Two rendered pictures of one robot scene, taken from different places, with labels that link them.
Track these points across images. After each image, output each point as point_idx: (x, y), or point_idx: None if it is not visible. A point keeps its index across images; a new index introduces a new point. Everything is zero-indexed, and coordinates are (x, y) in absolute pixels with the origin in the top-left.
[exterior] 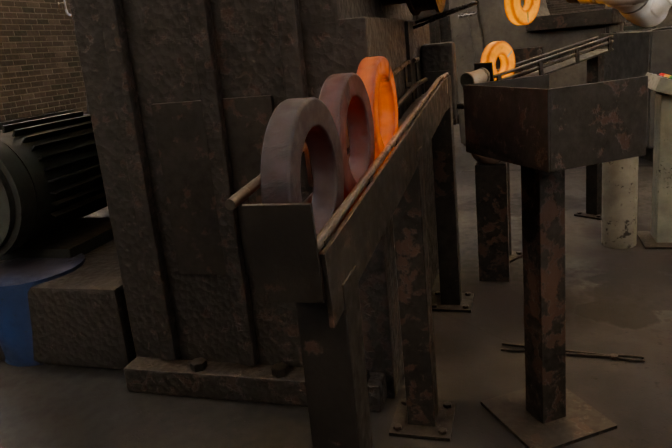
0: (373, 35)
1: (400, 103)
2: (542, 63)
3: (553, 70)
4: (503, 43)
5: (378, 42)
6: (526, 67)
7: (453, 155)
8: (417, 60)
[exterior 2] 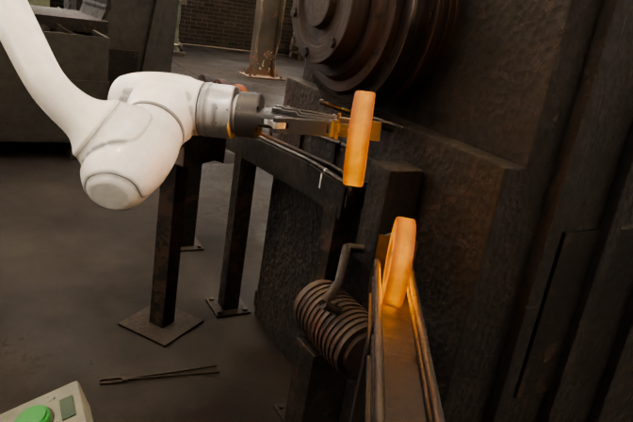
0: (293, 91)
1: (285, 144)
2: (371, 329)
3: (366, 379)
4: (396, 225)
5: (299, 99)
6: (414, 342)
7: (317, 263)
8: (370, 161)
